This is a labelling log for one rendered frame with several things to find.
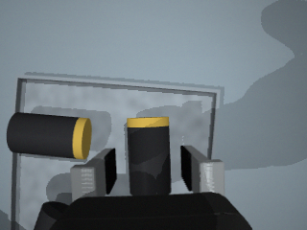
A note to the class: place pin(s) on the grey shallow tray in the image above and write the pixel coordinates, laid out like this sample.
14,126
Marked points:
34,179

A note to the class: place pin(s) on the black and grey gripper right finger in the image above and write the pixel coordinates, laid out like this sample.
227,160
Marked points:
200,174

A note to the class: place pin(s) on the black battery with gold top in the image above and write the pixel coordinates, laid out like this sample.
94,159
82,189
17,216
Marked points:
49,135
149,156
49,213

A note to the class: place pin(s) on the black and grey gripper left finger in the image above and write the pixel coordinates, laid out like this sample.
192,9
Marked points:
95,178

